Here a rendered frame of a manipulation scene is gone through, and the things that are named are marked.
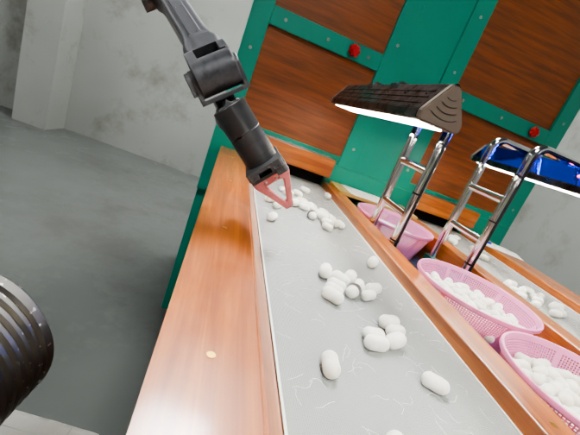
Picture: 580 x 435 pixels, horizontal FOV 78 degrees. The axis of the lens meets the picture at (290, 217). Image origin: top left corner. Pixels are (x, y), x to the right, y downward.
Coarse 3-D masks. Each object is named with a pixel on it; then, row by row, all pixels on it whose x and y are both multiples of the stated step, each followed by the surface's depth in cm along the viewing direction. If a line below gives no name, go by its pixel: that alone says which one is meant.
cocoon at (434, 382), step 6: (426, 372) 43; (426, 378) 42; (432, 378) 42; (438, 378) 42; (426, 384) 42; (432, 384) 42; (438, 384) 42; (444, 384) 42; (432, 390) 42; (438, 390) 42; (444, 390) 41
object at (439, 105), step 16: (336, 96) 113; (352, 96) 97; (368, 96) 87; (384, 96) 78; (400, 96) 71; (416, 96) 64; (432, 96) 60; (448, 96) 58; (384, 112) 73; (400, 112) 65; (416, 112) 60; (432, 112) 58; (448, 112) 59; (448, 128) 60
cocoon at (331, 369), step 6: (324, 354) 39; (330, 354) 39; (336, 354) 39; (324, 360) 38; (330, 360) 38; (336, 360) 38; (324, 366) 38; (330, 366) 37; (336, 366) 37; (324, 372) 37; (330, 372) 37; (336, 372) 37; (330, 378) 37; (336, 378) 37
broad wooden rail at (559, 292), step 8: (472, 240) 150; (488, 248) 141; (496, 256) 136; (504, 256) 133; (512, 256) 138; (512, 264) 128; (520, 264) 129; (520, 272) 124; (528, 272) 122; (536, 272) 126; (528, 280) 121; (536, 280) 118; (544, 280) 118; (552, 280) 124; (544, 288) 115; (552, 288) 112; (560, 288) 115; (560, 296) 109; (568, 296) 108; (576, 296) 112; (568, 304) 106; (576, 304) 104
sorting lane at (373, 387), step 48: (288, 240) 72; (336, 240) 84; (288, 288) 53; (384, 288) 67; (288, 336) 42; (336, 336) 46; (432, 336) 56; (288, 384) 35; (336, 384) 37; (384, 384) 40; (480, 384) 48; (288, 432) 30; (336, 432) 32; (384, 432) 34; (432, 432) 36; (480, 432) 39
